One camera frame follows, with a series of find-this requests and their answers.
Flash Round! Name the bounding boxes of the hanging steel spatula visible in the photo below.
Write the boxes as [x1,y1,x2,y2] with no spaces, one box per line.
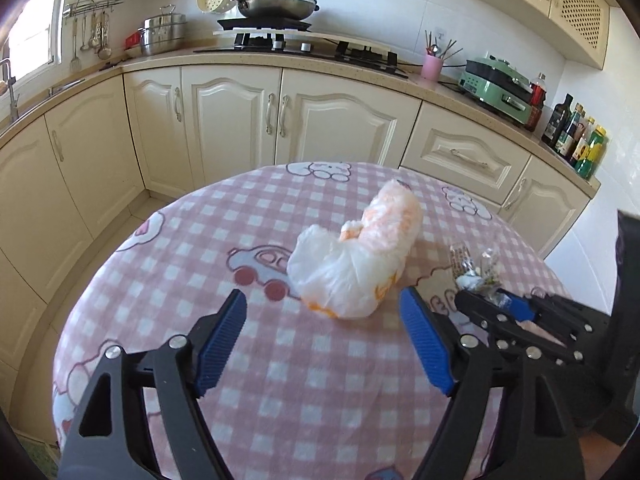
[69,17,83,74]

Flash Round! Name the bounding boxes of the beige countertop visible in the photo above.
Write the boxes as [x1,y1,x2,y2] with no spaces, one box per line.
[0,42,602,192]

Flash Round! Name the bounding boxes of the steel frying pan with lid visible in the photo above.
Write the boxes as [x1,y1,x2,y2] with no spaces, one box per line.
[192,0,321,20]

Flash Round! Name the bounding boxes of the brown sauce bottle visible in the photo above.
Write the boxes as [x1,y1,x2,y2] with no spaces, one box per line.
[570,117,596,167]

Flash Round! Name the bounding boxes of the dark sauce bottle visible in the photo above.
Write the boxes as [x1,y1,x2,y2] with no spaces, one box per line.
[557,104,586,157]

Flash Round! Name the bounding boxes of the yellow green bottle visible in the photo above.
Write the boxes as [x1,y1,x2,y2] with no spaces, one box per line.
[575,126,609,182]

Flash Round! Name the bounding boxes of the dark oil bottle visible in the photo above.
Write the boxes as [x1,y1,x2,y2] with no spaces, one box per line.
[541,93,574,149]

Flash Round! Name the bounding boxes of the steel sink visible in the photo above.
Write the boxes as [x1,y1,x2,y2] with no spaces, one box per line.
[47,77,87,98]

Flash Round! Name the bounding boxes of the green patterned mat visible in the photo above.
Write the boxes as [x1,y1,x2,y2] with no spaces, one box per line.
[19,439,57,480]

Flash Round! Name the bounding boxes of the green electric cooker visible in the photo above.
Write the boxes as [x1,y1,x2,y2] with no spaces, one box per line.
[458,55,535,129]

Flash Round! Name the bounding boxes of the steel faucet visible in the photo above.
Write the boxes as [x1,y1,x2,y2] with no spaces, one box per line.
[0,58,21,122]

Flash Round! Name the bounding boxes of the pink checkered tablecloth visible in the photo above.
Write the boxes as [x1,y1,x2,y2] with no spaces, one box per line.
[51,160,574,480]

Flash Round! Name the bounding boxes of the black gas stove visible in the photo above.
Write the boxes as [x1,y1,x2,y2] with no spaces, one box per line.
[192,32,411,81]

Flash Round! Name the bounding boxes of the hanging steel skimmer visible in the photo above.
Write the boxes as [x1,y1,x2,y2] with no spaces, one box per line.
[96,12,113,59]

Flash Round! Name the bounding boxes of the steel stock pot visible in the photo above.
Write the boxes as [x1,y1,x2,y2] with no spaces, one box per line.
[137,4,188,57]

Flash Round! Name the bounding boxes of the pink utensil cup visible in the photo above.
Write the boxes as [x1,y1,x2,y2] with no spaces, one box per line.
[420,53,445,81]

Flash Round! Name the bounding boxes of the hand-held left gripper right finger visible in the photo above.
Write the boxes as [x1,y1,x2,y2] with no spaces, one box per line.
[398,285,586,480]

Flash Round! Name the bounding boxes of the clear plastic wrapper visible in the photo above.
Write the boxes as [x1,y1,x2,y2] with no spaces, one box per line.
[448,243,513,308]

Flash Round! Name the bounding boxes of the red sauce bottle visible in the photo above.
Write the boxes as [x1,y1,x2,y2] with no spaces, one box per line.
[524,72,549,132]

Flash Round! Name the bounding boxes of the bundle of chopsticks and spoons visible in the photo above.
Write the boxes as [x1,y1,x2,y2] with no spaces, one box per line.
[423,29,464,61]

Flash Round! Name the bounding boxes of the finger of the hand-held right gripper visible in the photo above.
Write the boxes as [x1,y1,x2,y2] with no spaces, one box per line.
[501,293,567,324]
[454,290,589,369]

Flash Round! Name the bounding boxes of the orange and white plastic bag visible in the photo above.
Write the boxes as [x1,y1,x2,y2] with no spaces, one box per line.
[287,179,422,322]

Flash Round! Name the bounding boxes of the cream lower cabinets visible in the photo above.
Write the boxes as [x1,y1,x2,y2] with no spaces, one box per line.
[0,62,596,377]

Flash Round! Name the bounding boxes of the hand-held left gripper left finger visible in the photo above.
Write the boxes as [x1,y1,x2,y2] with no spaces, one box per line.
[59,288,249,480]

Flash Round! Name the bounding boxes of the window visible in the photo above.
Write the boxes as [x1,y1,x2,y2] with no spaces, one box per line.
[0,0,69,82]

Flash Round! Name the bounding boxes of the wire utensil rack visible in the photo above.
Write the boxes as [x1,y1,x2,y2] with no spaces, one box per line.
[63,0,127,17]

